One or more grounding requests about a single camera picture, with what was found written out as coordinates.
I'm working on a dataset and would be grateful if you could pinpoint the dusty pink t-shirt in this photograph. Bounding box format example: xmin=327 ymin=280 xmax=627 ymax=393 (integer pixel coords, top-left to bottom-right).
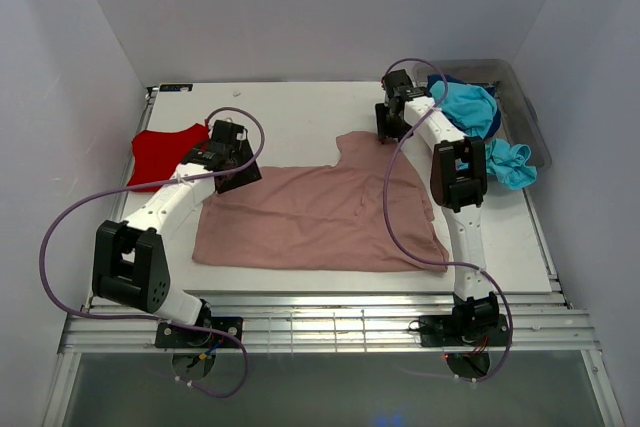
xmin=192 ymin=131 xmax=449 ymax=272

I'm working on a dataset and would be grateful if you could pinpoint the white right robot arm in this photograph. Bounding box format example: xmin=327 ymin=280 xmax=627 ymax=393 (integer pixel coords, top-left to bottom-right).
xmin=375 ymin=69 xmax=500 ymax=344

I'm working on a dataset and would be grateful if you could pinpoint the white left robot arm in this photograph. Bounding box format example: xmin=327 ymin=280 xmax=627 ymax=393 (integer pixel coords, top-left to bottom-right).
xmin=92 ymin=120 xmax=261 ymax=347

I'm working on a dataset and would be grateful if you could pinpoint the folded red t-shirt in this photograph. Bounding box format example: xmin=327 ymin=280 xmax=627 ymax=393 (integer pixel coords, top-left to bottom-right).
xmin=128 ymin=123 xmax=209 ymax=192

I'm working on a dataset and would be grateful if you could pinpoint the turquoise t-shirt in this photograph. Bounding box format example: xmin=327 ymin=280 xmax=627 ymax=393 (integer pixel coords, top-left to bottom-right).
xmin=427 ymin=75 xmax=538 ymax=190

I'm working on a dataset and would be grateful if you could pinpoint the blue label sticker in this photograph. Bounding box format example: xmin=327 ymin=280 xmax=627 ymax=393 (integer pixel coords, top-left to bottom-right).
xmin=158 ymin=83 xmax=193 ymax=93

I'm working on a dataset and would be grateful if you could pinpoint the clear plastic bin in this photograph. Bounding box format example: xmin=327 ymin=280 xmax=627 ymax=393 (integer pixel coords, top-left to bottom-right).
xmin=435 ymin=59 xmax=551 ymax=173

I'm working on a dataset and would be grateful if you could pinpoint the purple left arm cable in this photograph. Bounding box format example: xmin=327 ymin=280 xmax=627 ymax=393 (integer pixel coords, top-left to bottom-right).
xmin=38 ymin=106 xmax=266 ymax=398

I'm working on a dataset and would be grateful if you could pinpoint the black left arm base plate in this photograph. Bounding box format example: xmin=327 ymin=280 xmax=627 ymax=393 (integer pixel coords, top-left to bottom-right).
xmin=154 ymin=317 xmax=244 ymax=350

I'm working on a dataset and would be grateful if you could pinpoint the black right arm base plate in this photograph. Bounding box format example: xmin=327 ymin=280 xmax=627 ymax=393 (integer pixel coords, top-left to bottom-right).
xmin=408 ymin=315 xmax=511 ymax=348

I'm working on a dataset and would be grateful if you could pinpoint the aluminium extrusion frame rail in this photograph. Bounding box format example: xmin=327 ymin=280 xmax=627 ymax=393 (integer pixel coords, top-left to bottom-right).
xmin=60 ymin=291 xmax=600 ymax=354

